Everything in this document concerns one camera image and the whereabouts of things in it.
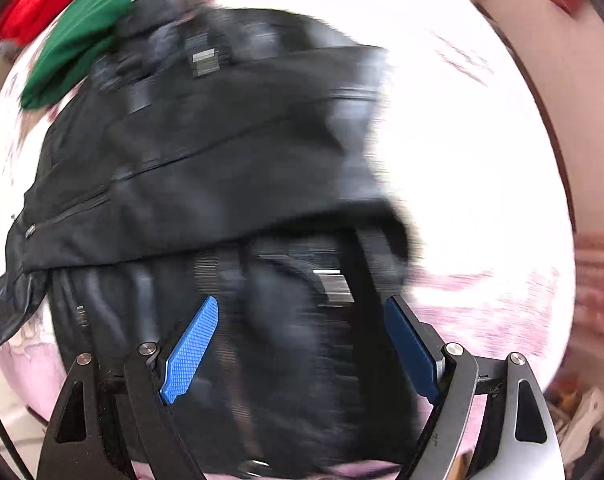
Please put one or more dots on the green garment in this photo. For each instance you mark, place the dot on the green garment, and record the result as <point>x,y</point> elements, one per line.
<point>89,25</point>

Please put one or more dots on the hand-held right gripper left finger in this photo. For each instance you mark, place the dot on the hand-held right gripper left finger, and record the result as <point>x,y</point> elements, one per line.
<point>191,351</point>

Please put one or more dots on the black backpack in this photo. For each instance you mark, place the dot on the black backpack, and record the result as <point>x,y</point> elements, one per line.
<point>207,200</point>

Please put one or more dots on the pink striped cloth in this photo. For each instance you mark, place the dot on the pink striped cloth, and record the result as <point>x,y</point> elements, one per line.
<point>599,280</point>

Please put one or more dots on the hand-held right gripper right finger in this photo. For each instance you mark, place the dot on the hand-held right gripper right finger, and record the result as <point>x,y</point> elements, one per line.
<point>412,349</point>

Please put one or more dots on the white pink floral bed sheet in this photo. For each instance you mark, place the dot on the white pink floral bed sheet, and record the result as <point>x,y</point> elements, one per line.
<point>481,185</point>

